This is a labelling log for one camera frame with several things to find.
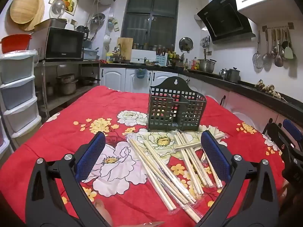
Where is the steel faucet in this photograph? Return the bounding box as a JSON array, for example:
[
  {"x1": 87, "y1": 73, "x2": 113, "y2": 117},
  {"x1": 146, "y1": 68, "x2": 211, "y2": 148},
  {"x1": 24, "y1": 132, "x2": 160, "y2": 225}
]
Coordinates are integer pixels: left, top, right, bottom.
[{"x1": 114, "y1": 44, "x2": 123, "y2": 63}]

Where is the steel stockpot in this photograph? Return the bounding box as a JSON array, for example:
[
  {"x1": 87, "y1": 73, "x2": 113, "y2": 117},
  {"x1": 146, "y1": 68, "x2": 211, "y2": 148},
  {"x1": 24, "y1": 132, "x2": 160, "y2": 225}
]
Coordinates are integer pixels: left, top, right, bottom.
[{"x1": 198, "y1": 59, "x2": 217, "y2": 73}]

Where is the white hanging ladle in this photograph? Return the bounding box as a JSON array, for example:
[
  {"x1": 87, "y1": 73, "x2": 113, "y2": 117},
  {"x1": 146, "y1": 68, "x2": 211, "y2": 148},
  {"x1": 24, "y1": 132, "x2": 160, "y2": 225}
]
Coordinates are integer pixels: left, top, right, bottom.
[{"x1": 103, "y1": 34, "x2": 112, "y2": 50}]

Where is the group of wooden chopsticks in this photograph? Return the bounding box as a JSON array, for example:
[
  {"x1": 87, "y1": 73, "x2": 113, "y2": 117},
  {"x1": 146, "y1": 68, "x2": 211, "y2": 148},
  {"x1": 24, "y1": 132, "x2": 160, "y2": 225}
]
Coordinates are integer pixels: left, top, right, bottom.
[{"x1": 125, "y1": 124, "x2": 229, "y2": 224}]

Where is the black electric kettle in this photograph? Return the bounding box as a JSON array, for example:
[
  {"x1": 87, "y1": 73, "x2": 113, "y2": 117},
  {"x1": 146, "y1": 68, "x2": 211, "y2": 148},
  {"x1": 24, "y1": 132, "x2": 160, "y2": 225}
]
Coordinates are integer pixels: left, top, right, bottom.
[{"x1": 76, "y1": 25, "x2": 90, "y2": 40}]

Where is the wooden cutting board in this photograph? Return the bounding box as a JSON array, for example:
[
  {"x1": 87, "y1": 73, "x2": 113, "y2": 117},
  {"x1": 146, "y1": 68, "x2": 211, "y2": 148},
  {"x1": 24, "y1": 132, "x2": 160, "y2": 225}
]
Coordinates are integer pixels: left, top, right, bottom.
[{"x1": 117, "y1": 37, "x2": 133, "y2": 61}]

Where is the black microwave oven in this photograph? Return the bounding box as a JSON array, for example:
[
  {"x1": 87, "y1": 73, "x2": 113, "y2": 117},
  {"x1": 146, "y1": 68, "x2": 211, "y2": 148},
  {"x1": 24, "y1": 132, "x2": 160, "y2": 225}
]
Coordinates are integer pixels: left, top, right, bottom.
[{"x1": 30, "y1": 27, "x2": 85, "y2": 61}]

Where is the large pot on shelf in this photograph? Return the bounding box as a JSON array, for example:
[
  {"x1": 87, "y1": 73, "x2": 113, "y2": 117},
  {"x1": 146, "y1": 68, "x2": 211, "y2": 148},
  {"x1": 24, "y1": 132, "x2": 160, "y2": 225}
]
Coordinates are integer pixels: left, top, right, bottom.
[{"x1": 56, "y1": 74, "x2": 78, "y2": 95}]

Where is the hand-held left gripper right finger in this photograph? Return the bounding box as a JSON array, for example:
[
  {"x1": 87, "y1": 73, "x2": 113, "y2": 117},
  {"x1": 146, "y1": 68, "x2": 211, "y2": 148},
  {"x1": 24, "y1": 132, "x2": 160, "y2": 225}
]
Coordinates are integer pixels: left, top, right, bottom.
[{"x1": 196, "y1": 130, "x2": 280, "y2": 227}]

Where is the black frying pan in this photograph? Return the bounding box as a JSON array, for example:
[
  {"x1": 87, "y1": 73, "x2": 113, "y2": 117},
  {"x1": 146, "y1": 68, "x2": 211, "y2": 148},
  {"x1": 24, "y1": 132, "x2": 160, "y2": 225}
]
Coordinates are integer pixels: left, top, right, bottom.
[{"x1": 78, "y1": 76, "x2": 101, "y2": 86}]

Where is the metal shelf rack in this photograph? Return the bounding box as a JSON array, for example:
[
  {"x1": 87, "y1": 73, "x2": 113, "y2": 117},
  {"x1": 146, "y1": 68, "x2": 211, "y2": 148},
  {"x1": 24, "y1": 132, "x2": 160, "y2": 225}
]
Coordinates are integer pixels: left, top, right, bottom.
[{"x1": 34, "y1": 59, "x2": 102, "y2": 121}]

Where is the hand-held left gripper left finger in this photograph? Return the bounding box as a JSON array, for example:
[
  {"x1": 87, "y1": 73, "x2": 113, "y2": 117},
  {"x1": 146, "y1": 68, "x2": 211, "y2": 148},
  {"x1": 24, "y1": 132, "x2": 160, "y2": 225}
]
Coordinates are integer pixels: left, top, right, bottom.
[{"x1": 25, "y1": 132, "x2": 106, "y2": 227}]

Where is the blue knife holder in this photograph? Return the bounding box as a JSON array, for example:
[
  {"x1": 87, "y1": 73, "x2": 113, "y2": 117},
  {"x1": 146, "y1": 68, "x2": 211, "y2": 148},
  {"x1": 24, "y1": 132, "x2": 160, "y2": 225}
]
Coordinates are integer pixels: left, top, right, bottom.
[{"x1": 155, "y1": 52, "x2": 168, "y2": 67}]

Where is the red plastic basin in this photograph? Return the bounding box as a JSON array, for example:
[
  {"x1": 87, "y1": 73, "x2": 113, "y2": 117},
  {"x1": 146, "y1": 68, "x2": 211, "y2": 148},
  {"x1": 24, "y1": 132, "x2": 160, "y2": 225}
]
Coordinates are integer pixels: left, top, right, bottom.
[{"x1": 0, "y1": 34, "x2": 32, "y2": 54}]

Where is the person's right hand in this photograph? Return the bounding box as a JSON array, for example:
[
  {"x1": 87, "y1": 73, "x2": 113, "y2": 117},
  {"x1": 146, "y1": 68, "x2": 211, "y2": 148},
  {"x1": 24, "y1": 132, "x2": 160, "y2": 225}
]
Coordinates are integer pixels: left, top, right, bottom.
[{"x1": 278, "y1": 178, "x2": 293, "y2": 208}]

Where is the dark hanging pot lid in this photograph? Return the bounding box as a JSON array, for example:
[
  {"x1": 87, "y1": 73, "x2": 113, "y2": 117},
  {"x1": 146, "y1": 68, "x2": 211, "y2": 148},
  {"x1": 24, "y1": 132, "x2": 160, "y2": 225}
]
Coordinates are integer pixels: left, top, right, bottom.
[{"x1": 179, "y1": 37, "x2": 194, "y2": 52}]

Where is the dark kitchen window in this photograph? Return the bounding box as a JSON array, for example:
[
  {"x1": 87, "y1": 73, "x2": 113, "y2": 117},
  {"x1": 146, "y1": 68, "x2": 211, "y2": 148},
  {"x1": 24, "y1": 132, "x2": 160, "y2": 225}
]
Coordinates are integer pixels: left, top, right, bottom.
[{"x1": 121, "y1": 0, "x2": 179, "y2": 52}]

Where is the person's left hand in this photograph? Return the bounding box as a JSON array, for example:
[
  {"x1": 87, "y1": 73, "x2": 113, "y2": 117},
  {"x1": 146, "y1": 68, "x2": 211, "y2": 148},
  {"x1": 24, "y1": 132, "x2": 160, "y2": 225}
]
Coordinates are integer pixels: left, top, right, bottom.
[{"x1": 94, "y1": 199, "x2": 112, "y2": 227}]

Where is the round wooden board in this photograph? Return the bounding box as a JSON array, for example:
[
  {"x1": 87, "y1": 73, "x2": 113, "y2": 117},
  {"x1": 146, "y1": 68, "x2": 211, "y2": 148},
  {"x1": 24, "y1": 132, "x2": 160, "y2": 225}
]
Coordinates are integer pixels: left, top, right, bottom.
[{"x1": 19, "y1": 0, "x2": 45, "y2": 32}]

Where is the group of condiment bottles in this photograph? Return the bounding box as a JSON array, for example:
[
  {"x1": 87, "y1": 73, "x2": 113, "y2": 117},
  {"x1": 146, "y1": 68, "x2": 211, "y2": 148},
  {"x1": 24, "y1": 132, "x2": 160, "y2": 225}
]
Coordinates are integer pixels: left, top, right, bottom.
[{"x1": 185, "y1": 57, "x2": 199, "y2": 71}]

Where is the row of glass jars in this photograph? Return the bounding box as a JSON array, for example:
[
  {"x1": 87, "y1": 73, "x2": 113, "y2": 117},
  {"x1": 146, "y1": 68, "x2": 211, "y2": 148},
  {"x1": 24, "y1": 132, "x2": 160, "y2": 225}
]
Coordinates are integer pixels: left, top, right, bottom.
[{"x1": 133, "y1": 43, "x2": 176, "y2": 52}]

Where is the red floral tablecloth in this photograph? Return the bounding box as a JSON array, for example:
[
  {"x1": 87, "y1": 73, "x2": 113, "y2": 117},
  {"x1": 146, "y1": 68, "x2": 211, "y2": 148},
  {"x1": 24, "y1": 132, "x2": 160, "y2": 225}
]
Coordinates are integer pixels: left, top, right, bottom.
[{"x1": 0, "y1": 85, "x2": 288, "y2": 227}]

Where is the white countertop box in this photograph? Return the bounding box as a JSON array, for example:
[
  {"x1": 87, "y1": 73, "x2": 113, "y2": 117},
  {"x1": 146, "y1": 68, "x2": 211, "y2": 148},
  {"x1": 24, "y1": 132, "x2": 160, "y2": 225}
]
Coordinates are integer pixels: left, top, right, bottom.
[{"x1": 131, "y1": 49, "x2": 157, "y2": 64}]

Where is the blue hanging bag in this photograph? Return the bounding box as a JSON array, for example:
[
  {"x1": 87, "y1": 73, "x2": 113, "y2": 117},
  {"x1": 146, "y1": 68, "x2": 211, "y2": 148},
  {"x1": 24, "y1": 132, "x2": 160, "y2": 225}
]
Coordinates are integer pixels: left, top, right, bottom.
[{"x1": 135, "y1": 68, "x2": 148, "y2": 79}]

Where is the round bamboo tray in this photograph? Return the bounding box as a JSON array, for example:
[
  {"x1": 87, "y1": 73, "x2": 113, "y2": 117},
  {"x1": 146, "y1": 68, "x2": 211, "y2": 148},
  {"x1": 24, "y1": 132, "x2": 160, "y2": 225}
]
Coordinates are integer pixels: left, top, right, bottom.
[{"x1": 9, "y1": 0, "x2": 39, "y2": 24}]

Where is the row of hanging kitchen utensils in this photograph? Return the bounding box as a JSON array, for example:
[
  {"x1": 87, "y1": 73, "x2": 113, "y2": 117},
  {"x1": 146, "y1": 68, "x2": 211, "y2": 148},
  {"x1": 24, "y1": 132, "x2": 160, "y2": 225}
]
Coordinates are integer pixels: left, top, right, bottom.
[{"x1": 252, "y1": 22, "x2": 296, "y2": 69}]

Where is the brown box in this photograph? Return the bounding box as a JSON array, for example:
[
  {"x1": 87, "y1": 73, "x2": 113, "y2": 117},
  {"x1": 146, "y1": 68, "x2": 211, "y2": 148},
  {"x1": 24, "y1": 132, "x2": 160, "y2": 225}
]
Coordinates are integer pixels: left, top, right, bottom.
[{"x1": 34, "y1": 18, "x2": 68, "y2": 30}]

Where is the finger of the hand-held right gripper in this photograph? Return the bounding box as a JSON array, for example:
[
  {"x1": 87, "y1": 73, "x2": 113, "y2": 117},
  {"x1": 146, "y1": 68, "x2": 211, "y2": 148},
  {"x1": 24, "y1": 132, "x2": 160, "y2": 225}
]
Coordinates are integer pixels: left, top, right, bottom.
[
  {"x1": 262, "y1": 120, "x2": 288, "y2": 152},
  {"x1": 282, "y1": 119, "x2": 303, "y2": 147}
]

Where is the plastic drawer tower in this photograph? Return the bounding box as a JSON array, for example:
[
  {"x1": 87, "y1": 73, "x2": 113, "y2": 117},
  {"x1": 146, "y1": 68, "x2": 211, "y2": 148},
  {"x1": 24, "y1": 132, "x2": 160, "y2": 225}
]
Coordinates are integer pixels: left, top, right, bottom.
[{"x1": 0, "y1": 50, "x2": 42, "y2": 139}]

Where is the hanging steel bowl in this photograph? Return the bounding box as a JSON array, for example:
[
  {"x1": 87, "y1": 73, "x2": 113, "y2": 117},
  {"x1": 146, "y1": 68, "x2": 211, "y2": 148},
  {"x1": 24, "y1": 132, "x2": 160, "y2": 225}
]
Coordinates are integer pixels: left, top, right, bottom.
[{"x1": 90, "y1": 13, "x2": 106, "y2": 26}]

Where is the black kitchen countertop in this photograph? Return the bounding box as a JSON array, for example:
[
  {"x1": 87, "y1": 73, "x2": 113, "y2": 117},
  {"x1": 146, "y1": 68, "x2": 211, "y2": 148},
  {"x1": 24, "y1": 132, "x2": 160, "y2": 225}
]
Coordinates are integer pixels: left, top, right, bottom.
[{"x1": 101, "y1": 60, "x2": 303, "y2": 123}]

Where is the blue dish basket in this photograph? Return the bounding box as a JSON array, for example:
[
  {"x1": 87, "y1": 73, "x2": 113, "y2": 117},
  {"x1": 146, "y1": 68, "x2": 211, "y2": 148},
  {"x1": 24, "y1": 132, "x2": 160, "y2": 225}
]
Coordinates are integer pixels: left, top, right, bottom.
[{"x1": 83, "y1": 48, "x2": 100, "y2": 60}]

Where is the glass pot lid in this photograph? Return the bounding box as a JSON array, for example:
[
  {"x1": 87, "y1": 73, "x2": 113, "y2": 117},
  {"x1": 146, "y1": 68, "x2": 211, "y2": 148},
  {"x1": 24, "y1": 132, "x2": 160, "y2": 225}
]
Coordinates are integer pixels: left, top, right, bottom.
[{"x1": 49, "y1": 0, "x2": 65, "y2": 19}]

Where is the black range hood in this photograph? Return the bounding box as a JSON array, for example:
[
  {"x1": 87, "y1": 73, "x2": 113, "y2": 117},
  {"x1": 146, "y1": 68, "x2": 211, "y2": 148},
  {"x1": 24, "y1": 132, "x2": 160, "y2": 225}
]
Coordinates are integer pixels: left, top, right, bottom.
[{"x1": 194, "y1": 0, "x2": 256, "y2": 44}]

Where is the green plastic utensil basket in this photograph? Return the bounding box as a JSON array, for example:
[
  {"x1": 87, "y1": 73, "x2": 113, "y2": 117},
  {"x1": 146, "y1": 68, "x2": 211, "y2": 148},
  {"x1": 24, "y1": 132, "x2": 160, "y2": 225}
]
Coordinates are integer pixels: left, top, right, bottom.
[{"x1": 148, "y1": 76, "x2": 207, "y2": 133}]

